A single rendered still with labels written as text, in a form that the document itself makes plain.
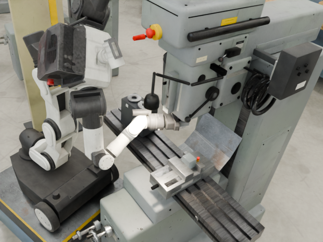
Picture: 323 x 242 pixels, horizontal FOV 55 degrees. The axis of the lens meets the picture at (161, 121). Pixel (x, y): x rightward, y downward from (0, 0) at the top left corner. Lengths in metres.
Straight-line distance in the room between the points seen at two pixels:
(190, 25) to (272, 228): 2.13
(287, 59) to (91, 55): 0.82
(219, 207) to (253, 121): 0.51
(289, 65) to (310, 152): 2.53
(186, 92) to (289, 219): 1.93
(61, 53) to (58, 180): 1.12
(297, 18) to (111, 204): 1.43
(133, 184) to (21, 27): 1.69
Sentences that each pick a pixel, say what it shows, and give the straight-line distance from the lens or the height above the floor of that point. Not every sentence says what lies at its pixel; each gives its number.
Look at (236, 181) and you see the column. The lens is 2.11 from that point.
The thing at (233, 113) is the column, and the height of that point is 1.18.
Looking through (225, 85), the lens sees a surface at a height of 1.48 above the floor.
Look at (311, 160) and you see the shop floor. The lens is 3.76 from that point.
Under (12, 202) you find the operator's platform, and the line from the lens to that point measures 2.41.
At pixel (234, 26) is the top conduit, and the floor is 1.80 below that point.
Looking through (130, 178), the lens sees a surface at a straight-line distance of 1.88.
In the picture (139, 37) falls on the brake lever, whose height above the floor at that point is 1.71.
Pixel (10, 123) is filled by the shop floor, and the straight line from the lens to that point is 3.74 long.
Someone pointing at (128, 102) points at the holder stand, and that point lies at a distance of 1.99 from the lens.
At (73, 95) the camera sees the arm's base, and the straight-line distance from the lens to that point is 1.40.
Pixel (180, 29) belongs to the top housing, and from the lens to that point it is 1.16.
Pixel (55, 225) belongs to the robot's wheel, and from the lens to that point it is 2.10.
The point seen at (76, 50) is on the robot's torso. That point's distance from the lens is 1.38.
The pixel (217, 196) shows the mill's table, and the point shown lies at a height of 0.91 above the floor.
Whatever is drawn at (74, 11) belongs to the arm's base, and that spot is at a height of 1.74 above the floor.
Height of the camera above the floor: 2.23
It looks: 37 degrees down
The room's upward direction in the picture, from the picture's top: 7 degrees clockwise
